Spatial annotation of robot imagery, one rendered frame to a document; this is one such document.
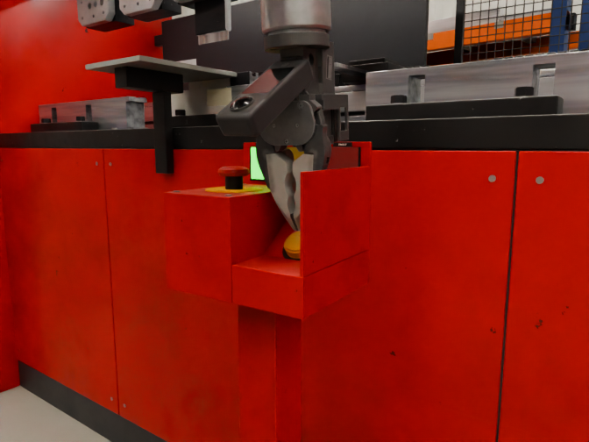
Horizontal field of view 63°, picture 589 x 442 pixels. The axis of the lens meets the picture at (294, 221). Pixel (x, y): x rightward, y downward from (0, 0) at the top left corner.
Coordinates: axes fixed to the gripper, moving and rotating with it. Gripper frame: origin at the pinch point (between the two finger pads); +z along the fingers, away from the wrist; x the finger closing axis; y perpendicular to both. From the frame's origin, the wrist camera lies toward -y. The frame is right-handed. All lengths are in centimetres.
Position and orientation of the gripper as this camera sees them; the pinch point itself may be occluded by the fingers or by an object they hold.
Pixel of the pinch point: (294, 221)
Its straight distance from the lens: 54.5
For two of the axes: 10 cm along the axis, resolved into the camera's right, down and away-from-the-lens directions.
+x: -8.4, -0.9, 5.4
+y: 5.5, -2.1, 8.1
